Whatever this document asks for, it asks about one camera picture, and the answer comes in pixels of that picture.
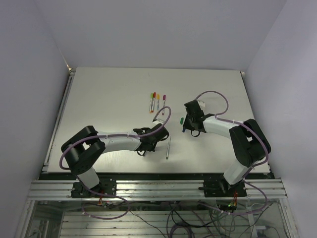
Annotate red marker pen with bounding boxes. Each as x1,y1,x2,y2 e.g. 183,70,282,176
151,92,156,113

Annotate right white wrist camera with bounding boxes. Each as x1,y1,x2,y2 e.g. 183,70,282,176
197,100,206,110

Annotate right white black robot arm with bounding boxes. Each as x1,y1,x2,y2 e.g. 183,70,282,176
183,100,271,196

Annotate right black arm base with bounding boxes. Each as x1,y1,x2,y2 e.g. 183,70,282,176
198,178,247,198

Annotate aluminium extrusion frame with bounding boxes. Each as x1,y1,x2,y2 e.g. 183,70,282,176
16,69,299,238

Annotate dark green marker pen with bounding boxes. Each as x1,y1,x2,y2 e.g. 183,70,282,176
165,136,171,160

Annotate loose cables under frame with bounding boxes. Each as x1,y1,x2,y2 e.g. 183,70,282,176
81,194,263,238

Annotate yellow marker pen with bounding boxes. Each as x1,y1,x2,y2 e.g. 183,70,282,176
156,94,160,112

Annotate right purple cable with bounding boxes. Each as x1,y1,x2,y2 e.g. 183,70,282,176
195,90,271,216

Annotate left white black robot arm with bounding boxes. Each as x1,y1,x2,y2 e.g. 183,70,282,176
61,121,169,197

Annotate light green marker pen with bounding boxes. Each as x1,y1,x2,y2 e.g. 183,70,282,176
149,93,154,113

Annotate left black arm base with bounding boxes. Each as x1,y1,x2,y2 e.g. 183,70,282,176
71,178,117,198

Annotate magenta marker pen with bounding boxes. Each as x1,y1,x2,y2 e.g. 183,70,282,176
162,94,166,116

